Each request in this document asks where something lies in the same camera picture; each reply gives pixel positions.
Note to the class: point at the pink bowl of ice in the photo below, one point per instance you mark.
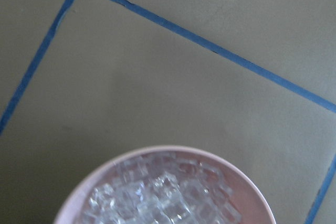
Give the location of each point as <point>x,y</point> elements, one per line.
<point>166,184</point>

